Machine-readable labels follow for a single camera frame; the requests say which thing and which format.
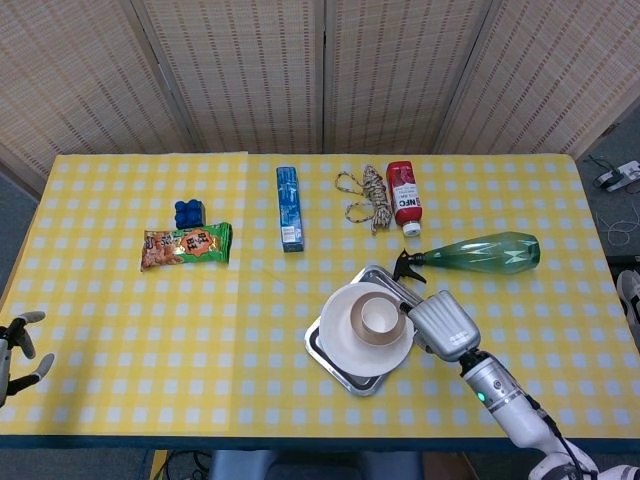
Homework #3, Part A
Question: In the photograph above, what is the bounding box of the blue toy building block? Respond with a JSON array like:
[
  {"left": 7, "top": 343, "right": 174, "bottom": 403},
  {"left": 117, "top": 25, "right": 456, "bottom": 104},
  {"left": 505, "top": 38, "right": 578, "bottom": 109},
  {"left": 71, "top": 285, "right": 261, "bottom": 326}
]
[{"left": 173, "top": 199, "right": 207, "bottom": 231}]

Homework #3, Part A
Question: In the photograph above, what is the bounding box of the green spray bottle black nozzle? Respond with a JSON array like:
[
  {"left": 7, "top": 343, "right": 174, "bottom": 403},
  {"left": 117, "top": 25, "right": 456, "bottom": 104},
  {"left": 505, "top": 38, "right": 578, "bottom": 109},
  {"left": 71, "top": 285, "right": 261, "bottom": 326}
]
[{"left": 392, "top": 231, "right": 542, "bottom": 285}]

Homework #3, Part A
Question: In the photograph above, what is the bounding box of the woven folding screen panel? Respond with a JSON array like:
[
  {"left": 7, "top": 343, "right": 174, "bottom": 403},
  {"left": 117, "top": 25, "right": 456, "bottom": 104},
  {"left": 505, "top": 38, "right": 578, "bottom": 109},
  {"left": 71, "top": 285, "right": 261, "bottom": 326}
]
[
  {"left": 0, "top": 0, "right": 195, "bottom": 177},
  {"left": 322, "top": 0, "right": 494, "bottom": 154},
  {"left": 130, "top": 0, "right": 327, "bottom": 154},
  {"left": 433, "top": 0, "right": 640, "bottom": 159}
]

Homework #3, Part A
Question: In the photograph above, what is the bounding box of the grey white shoe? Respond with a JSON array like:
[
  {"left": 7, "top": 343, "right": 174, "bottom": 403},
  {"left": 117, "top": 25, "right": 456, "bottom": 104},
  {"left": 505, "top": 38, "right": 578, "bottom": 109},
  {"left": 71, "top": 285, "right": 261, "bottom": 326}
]
[{"left": 616, "top": 269, "right": 640, "bottom": 342}]

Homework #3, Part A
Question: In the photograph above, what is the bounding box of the coiled patterned rope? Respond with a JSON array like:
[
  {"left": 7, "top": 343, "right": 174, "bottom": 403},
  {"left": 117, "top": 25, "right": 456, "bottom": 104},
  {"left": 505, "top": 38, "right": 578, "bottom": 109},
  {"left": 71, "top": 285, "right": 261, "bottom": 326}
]
[{"left": 334, "top": 165, "right": 396, "bottom": 236}]

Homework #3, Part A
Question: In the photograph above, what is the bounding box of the white power strip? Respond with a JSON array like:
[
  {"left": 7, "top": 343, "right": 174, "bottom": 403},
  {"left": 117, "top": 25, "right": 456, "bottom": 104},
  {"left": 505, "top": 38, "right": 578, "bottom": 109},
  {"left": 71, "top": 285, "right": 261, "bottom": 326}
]
[{"left": 596, "top": 159, "right": 640, "bottom": 192}]

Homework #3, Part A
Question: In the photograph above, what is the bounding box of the white round plate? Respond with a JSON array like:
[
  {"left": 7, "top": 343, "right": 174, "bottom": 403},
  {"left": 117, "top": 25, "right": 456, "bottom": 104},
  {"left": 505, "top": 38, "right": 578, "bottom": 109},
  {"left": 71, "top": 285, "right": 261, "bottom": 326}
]
[{"left": 319, "top": 281, "right": 416, "bottom": 378}]

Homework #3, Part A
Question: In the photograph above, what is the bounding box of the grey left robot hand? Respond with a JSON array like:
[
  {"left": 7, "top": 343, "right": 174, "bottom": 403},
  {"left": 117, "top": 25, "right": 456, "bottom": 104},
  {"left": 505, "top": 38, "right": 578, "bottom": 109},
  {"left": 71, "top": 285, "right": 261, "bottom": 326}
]
[{"left": 0, "top": 310, "right": 56, "bottom": 407}]

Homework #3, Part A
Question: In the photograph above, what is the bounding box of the red bottle white cap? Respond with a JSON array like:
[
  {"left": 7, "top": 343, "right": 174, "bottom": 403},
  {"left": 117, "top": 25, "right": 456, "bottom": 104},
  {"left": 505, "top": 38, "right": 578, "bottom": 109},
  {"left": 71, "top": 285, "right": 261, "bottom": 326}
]
[{"left": 385, "top": 160, "right": 423, "bottom": 238}]

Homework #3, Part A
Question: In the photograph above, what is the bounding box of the black cable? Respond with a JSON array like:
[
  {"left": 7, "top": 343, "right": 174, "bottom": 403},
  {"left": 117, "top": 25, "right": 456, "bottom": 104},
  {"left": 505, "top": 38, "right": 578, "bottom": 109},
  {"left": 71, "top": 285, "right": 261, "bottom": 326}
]
[{"left": 162, "top": 449, "right": 211, "bottom": 480}]

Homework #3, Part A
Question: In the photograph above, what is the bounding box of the yellow white checked tablecloth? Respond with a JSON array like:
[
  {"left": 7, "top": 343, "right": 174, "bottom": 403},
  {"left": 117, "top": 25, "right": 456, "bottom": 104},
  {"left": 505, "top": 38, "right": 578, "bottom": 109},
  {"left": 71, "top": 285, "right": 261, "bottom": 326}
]
[
  {"left": 227, "top": 152, "right": 640, "bottom": 441},
  {"left": 0, "top": 151, "right": 250, "bottom": 437}
]

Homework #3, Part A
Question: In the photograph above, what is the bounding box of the blue toothpaste box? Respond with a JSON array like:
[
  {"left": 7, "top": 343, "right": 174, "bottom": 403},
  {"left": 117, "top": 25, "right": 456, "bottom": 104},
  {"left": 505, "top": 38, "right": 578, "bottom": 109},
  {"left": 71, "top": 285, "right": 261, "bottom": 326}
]
[{"left": 275, "top": 166, "right": 306, "bottom": 253}]

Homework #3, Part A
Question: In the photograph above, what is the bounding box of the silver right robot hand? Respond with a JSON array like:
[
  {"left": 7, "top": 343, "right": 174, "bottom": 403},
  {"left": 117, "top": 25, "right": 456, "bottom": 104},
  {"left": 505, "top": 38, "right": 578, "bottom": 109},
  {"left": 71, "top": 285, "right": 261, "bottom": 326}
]
[{"left": 398, "top": 289, "right": 482, "bottom": 363}]

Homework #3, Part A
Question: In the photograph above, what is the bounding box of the green orange snack bag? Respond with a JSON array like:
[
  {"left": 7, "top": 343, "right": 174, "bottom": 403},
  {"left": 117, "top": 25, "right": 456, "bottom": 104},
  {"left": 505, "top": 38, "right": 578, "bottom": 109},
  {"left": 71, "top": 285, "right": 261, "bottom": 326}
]
[{"left": 139, "top": 221, "right": 234, "bottom": 273}]

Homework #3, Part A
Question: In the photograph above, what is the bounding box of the silver metal tray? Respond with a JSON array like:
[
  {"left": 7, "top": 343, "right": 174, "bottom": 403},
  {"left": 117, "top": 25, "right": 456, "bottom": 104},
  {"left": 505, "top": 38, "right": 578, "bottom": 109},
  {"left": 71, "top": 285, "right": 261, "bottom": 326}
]
[{"left": 304, "top": 264, "right": 432, "bottom": 398}]

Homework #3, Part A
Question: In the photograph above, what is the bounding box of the white cable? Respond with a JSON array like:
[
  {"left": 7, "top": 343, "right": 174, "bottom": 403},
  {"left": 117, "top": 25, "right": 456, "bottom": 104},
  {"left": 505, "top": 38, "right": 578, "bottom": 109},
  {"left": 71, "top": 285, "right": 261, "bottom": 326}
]
[{"left": 598, "top": 208, "right": 640, "bottom": 247}]

